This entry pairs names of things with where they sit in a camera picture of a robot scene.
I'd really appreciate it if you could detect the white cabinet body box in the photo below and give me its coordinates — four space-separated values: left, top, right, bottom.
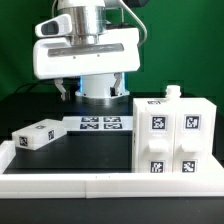
132 85 216 174

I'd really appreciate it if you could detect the white U-shaped frame fence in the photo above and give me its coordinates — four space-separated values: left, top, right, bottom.
0 141 224 199

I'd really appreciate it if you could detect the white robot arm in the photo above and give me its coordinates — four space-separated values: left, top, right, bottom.
33 0 150 105

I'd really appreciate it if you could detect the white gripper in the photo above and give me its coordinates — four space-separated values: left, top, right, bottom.
33 28 140 100

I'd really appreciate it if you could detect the white cabinet top block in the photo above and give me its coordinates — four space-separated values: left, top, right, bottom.
12 119 67 150

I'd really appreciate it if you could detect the black cable on table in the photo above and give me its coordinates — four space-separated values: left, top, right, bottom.
14 79 61 94

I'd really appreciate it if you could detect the white cabinet door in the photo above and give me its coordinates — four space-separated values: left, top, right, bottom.
138 104 175 174
173 104 215 174

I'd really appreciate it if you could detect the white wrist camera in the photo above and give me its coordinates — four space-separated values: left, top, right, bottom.
35 14 72 38

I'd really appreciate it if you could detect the white base tag plate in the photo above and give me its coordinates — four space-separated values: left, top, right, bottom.
63 116 133 132

